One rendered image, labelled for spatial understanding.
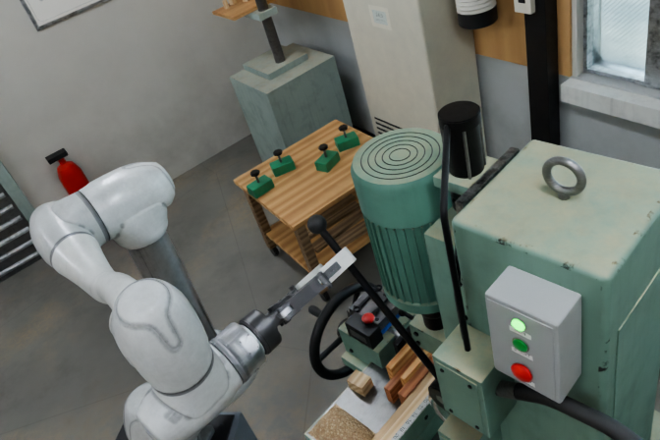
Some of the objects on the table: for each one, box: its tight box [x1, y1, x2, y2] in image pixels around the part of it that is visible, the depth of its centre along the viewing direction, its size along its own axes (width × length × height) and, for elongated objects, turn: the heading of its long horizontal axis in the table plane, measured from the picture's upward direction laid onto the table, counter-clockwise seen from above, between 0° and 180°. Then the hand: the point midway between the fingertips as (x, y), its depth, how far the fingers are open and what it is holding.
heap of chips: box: [308, 404, 376, 440], centre depth 127 cm, size 9×14×4 cm, turn 64°
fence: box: [399, 403, 436, 440], centre depth 130 cm, size 60×2×6 cm, turn 154°
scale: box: [391, 395, 429, 440], centre depth 128 cm, size 50×1×1 cm, turn 154°
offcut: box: [347, 369, 373, 397], centre depth 135 cm, size 4×4×3 cm
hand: (333, 265), depth 110 cm, fingers open, 13 cm apart
